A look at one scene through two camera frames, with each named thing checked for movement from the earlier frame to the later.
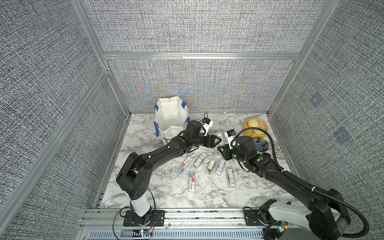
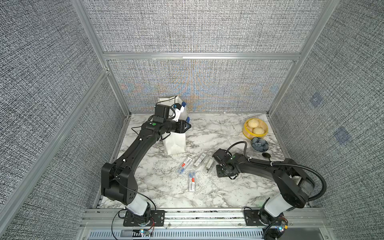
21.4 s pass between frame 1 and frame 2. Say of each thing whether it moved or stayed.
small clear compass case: stayed
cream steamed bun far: stayed
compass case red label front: stayed
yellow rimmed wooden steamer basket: stayed
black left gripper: moved
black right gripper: moved
